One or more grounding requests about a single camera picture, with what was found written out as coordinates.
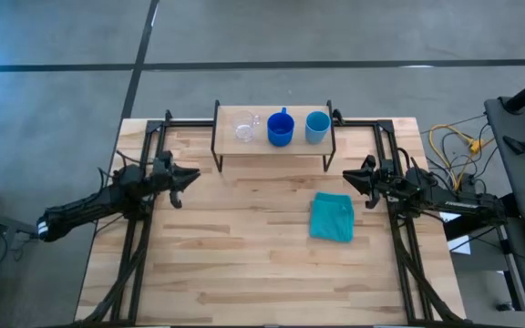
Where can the light blue plastic cup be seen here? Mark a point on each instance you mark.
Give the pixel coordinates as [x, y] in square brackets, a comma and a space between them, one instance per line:
[317, 134]

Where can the teal folded cloth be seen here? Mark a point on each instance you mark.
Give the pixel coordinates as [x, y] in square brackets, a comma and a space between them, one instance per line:
[331, 218]

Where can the clear glass mug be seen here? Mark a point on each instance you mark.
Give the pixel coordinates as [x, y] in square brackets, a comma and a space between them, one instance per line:
[244, 132]

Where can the black metal table frame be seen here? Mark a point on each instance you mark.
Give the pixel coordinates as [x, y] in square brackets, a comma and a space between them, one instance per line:
[185, 123]

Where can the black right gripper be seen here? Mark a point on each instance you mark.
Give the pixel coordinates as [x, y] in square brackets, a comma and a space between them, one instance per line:
[389, 182]

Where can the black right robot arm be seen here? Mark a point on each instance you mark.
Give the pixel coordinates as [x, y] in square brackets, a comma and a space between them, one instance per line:
[463, 202]

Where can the dark grey desk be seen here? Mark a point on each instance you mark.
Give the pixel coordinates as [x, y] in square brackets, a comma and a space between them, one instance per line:
[513, 182]

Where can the wooden shelf with black legs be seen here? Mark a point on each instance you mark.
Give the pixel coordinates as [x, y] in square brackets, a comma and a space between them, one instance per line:
[299, 148]

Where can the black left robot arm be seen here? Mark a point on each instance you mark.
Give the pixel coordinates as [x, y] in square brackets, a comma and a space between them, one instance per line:
[85, 207]

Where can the white paper sheet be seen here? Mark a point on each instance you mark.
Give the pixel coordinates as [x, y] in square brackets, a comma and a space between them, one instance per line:
[460, 246]

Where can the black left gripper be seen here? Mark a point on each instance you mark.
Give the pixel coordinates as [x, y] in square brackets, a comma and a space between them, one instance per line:
[157, 180]

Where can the dark blue plastic mug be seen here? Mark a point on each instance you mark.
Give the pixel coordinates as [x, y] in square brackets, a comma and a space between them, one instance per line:
[281, 136]

